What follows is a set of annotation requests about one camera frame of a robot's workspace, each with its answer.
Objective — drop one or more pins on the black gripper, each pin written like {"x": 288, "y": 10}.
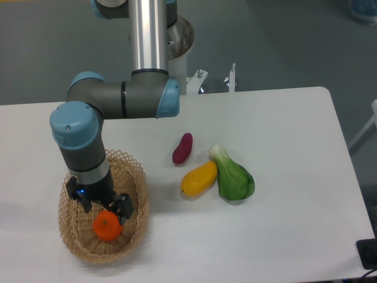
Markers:
{"x": 101, "y": 192}

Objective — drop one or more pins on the orange fruit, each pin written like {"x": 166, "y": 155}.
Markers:
{"x": 106, "y": 226}

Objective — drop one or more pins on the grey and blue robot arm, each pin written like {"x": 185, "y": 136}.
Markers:
{"x": 158, "y": 35}

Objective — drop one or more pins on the woven wicker basket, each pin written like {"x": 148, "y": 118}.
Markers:
{"x": 75, "y": 225}

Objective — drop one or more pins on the purple sweet potato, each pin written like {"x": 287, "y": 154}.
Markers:
{"x": 183, "y": 150}

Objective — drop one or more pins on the yellow mango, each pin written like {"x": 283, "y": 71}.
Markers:
{"x": 199, "y": 179}

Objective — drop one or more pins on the green bok choy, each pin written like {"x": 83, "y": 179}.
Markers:
{"x": 234, "y": 181}

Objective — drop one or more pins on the black device at table edge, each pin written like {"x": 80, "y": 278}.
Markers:
{"x": 367, "y": 253}

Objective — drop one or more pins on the blue object top right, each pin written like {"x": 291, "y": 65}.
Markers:
{"x": 364, "y": 11}

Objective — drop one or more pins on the white robot mounting bracket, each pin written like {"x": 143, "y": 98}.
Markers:
{"x": 188, "y": 85}

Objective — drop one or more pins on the metal clamp post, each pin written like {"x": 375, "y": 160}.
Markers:
{"x": 230, "y": 80}

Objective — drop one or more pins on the white frame at right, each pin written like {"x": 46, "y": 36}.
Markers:
{"x": 364, "y": 133}

